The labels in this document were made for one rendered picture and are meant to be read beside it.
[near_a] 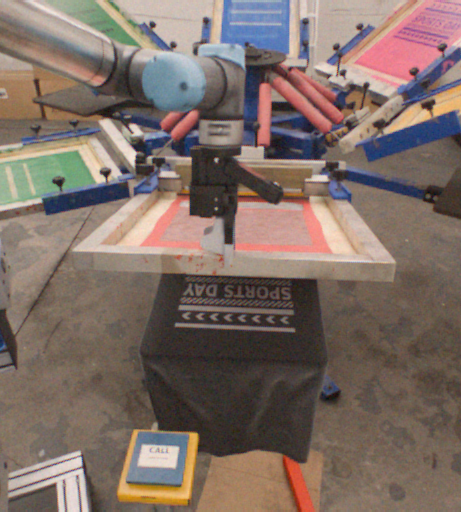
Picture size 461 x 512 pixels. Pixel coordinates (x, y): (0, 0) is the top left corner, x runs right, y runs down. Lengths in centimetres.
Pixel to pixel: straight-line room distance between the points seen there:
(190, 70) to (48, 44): 17
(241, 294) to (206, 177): 53
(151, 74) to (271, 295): 75
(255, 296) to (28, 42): 84
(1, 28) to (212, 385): 86
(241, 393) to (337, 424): 103
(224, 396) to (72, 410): 119
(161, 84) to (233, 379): 73
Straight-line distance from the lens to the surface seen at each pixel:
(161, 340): 114
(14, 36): 62
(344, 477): 205
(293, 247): 99
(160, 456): 93
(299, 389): 119
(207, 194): 78
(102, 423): 220
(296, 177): 139
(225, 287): 127
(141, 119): 261
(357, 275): 85
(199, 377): 115
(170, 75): 65
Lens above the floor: 176
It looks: 36 degrees down
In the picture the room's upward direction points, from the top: straight up
